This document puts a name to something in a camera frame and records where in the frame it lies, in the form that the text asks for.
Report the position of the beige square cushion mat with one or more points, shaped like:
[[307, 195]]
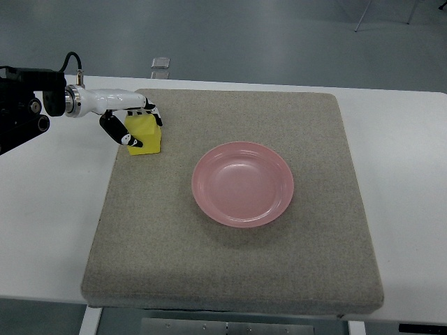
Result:
[[155, 248]]

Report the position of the metal chair legs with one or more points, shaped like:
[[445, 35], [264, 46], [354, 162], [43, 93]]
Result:
[[402, 13]]

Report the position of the small clear floor plate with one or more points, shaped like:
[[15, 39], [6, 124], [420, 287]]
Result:
[[160, 63]]

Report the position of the pink plate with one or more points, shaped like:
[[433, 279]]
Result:
[[242, 184]]

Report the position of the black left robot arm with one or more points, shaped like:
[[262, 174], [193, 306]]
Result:
[[30, 96]]

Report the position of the white table leg frame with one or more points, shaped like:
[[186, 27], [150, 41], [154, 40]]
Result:
[[90, 321]]

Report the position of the yellow cube block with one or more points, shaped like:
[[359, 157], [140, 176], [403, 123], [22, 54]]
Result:
[[143, 127]]

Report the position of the grey metal base plate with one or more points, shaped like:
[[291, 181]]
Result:
[[173, 326]]

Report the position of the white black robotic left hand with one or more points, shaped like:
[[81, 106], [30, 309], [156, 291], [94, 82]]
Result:
[[104, 102]]

